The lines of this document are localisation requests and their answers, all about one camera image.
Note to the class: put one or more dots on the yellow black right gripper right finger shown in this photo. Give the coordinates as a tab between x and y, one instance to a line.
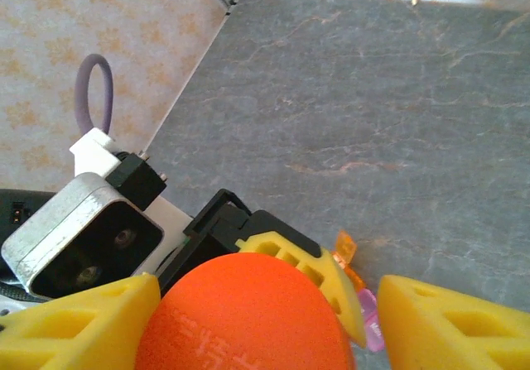
455	337

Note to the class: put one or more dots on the orange pink pill organizer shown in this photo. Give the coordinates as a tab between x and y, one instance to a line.
374	328

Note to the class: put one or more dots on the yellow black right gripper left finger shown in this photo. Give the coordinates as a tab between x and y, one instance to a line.
62	337

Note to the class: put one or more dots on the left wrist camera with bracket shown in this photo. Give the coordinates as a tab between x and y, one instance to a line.
54	217

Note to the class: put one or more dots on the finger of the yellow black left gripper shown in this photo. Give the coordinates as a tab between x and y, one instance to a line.
314	266

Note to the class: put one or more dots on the orange pill bottle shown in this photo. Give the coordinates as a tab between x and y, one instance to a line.
248	316

